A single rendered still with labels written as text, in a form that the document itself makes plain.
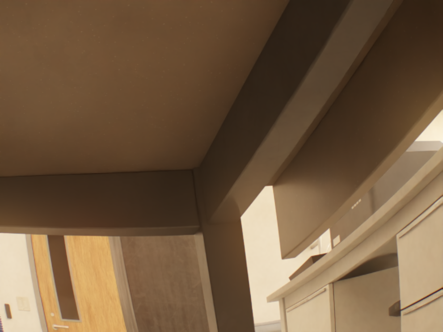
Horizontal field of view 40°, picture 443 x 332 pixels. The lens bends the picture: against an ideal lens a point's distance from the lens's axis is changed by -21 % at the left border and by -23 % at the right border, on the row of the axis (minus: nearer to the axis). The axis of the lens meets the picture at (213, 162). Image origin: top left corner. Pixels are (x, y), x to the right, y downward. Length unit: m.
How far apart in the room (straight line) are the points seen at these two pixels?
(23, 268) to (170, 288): 3.60
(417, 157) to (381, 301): 0.59
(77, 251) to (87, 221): 4.28
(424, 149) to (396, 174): 0.19
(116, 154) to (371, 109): 0.26
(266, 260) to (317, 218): 4.50
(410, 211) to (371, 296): 0.73
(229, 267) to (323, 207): 0.11
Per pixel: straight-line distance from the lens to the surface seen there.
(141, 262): 1.42
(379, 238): 2.06
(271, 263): 5.21
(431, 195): 1.74
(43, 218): 0.73
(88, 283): 4.96
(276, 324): 3.80
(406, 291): 1.88
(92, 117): 0.63
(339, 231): 2.44
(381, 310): 2.54
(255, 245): 5.22
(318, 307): 2.56
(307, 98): 0.50
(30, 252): 4.98
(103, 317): 4.91
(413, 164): 2.31
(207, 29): 0.52
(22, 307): 4.90
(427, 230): 1.76
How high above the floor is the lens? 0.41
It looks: 21 degrees up
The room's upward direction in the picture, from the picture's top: 8 degrees counter-clockwise
